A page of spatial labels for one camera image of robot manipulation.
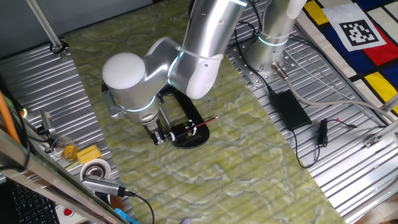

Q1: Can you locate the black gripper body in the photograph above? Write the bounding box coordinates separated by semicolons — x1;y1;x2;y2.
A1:
142;119;164;139

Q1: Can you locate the black crank pencil sharpener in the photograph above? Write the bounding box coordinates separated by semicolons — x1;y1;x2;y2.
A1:
166;119;198;144

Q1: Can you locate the black C-clamp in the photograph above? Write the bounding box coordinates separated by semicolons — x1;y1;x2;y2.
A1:
157;84;211;149

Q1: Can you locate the red pencil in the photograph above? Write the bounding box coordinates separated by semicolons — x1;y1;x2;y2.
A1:
195;116;220;128

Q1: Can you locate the green marble pattern mat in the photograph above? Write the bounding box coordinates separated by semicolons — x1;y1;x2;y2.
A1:
63;0;348;224

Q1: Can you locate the white tape roll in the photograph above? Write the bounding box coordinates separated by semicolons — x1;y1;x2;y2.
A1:
79;157;112;182

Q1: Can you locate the yellow sponge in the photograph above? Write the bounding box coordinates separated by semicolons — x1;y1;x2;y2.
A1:
76;144;103;166

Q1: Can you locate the brown round object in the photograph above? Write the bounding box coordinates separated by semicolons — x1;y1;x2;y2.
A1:
109;195;127;213

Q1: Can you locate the blue plastic item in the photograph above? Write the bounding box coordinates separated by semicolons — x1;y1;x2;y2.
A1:
113;207;141;224

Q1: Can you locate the glass beaker yellow liquid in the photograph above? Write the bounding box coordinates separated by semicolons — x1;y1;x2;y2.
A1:
50;136;80;163

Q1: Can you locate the red emergency stop box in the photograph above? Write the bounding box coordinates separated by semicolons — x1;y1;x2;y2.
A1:
55;203;90;224

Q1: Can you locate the black power adapter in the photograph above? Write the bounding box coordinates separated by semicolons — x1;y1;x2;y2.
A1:
268;89;313;131

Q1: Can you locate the black keyboard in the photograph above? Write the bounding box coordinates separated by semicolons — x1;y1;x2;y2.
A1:
7;182;60;224

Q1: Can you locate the orange pole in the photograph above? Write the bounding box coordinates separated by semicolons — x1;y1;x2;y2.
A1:
0;90;22;146

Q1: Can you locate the fiducial marker board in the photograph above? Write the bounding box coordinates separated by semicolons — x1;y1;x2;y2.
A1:
297;0;398;116

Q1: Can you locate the white marker tag paper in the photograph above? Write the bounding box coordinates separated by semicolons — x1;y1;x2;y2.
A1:
322;2;387;53

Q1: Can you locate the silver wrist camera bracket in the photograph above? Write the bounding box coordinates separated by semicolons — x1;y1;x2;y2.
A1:
101;81;125;119

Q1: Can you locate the black camera cable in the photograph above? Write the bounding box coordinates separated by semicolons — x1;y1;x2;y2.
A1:
124;190;155;224

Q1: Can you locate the silver depth camera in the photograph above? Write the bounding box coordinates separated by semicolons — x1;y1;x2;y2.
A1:
80;174;127;198

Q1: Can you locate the small grey camera stand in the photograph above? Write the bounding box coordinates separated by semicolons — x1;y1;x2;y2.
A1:
37;110;57;136

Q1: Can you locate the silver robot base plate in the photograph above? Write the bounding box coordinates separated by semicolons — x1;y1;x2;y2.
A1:
225;39;300;90

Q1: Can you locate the black power cord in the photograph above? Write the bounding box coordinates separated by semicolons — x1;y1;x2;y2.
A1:
233;21;274;93

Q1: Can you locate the aluminium frame bar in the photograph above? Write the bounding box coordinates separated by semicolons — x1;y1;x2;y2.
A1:
0;127;128;224

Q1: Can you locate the aluminium pole with bracket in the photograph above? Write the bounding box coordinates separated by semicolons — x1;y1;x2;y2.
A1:
25;0;70;60

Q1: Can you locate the black bundled adapter cable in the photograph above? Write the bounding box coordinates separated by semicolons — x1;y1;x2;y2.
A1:
291;117;358;170

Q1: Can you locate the thick grey robot cable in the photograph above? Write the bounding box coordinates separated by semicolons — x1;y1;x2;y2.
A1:
271;61;398;123

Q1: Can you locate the aluminium corner frame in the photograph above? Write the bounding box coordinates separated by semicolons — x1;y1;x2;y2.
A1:
363;93;398;149

